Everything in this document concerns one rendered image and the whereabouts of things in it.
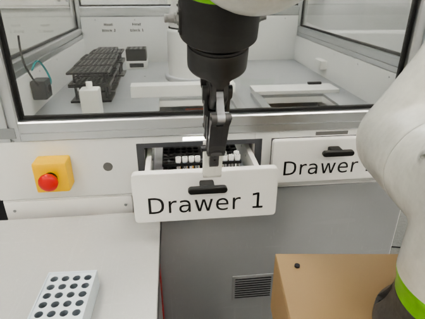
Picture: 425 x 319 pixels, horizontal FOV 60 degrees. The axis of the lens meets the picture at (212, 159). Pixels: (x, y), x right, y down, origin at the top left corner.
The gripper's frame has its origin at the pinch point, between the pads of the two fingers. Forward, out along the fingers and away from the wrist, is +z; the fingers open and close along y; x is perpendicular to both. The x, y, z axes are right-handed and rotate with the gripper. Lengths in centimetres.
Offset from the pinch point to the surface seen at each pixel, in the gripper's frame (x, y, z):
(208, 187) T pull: 0.0, -3.9, 11.4
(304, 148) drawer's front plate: 24.4, -19.6, 17.4
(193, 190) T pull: -2.8, -3.7, 11.5
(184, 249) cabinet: -4.8, -11.8, 44.9
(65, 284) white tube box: -25.5, 9.2, 19.1
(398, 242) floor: 111, -56, 127
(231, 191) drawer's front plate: 5.1, -6.1, 15.4
